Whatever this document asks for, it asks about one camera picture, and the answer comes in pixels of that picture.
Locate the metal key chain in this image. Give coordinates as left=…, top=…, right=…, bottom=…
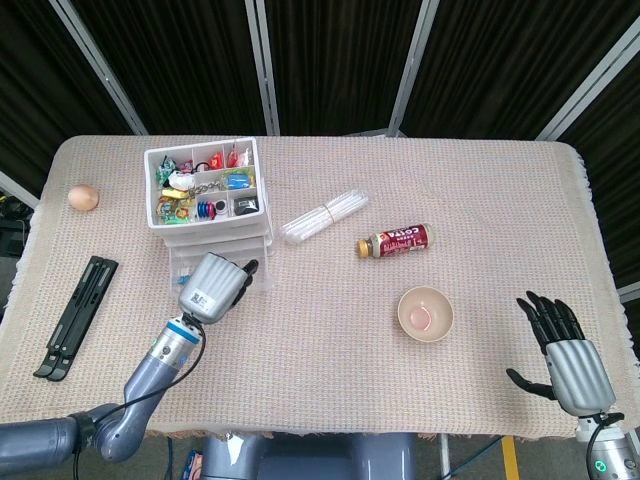
left=187, top=179, right=227, bottom=198

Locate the grey metal partition post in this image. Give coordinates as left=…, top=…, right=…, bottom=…
left=533, top=27, right=640, bottom=142
left=387, top=0, right=442, bottom=137
left=243, top=0, right=281, bottom=136
left=48, top=0, right=149, bottom=136

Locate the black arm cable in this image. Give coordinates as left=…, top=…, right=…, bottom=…
left=583, top=412, right=625, bottom=480
left=72, top=314, right=208, bottom=480

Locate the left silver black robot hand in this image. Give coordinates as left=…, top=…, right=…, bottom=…
left=178, top=252, right=260, bottom=325

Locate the red white sachet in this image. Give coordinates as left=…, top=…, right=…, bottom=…
left=227, top=144, right=254, bottom=167

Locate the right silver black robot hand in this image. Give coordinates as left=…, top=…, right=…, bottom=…
left=505, top=290, right=617, bottom=417

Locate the bundle of clear tubes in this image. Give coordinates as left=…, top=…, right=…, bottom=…
left=279, top=188, right=372, bottom=245

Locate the beige woven tablecloth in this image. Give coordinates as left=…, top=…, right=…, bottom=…
left=0, top=134, right=640, bottom=442

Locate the beige bowl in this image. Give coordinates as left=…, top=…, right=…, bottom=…
left=397, top=285, right=455, bottom=343

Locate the black curtain panel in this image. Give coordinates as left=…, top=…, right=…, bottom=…
left=69, top=0, right=267, bottom=137
left=557, top=74, right=640, bottom=289
left=263, top=0, right=424, bottom=137
left=400, top=0, right=640, bottom=141
left=0, top=0, right=137, bottom=199

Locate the red label coffee bottle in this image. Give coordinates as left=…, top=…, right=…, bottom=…
left=356, top=223, right=434, bottom=260

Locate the black folding stand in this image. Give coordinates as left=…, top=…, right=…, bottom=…
left=33, top=255, right=120, bottom=383

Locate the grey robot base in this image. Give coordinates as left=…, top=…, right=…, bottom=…
left=199, top=432, right=419, bottom=480

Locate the white drawer organizer with trinkets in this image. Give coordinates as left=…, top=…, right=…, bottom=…
left=143, top=136, right=275, bottom=259

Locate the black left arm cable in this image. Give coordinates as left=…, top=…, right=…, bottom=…
left=72, top=314, right=208, bottom=480

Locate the colourful snack packet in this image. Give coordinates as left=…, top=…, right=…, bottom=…
left=156, top=195, right=194, bottom=224

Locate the brown egg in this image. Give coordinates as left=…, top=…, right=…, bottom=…
left=67, top=183, right=101, bottom=212

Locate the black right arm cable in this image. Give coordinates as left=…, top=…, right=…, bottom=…
left=583, top=412, right=625, bottom=480

